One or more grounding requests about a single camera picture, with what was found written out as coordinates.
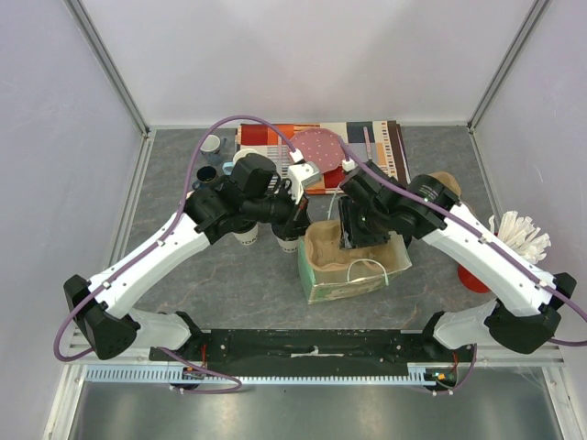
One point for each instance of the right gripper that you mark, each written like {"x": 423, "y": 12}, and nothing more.
{"x": 356, "y": 227}

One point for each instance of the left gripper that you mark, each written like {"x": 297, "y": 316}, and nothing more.
{"x": 297, "y": 221}

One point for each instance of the white paper cup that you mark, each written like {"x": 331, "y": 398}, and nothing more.
{"x": 247, "y": 237}
{"x": 288, "y": 243}

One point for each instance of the cardboard cup carrier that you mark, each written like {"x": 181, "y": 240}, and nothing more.
{"x": 452, "y": 188}
{"x": 322, "y": 250}

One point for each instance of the green paper gift bag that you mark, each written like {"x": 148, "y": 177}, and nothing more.
{"x": 360, "y": 277}

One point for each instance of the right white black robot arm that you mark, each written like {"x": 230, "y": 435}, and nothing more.
{"x": 524, "y": 314}

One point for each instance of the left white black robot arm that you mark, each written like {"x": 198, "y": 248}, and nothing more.
{"x": 102, "y": 307}

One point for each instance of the pink dotted plate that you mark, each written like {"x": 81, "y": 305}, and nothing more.
{"x": 320, "y": 146}

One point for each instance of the light blue mug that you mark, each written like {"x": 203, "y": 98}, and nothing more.
{"x": 229, "y": 166}

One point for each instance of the colourful patchwork placemat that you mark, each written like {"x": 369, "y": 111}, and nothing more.
{"x": 386, "y": 143}

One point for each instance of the dark blue mug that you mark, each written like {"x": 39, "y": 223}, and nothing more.
{"x": 206, "y": 176}

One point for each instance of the small grey cup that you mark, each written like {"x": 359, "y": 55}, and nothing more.
{"x": 211, "y": 151}

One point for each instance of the red straw holder cup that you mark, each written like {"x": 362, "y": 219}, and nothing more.
{"x": 470, "y": 282}

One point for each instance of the white wrapped straws bundle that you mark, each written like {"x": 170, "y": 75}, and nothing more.
{"x": 521, "y": 235}

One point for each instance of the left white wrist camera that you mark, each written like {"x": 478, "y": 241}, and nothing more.
{"x": 301, "y": 176}

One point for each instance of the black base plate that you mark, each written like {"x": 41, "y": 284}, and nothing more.
{"x": 229, "y": 346}

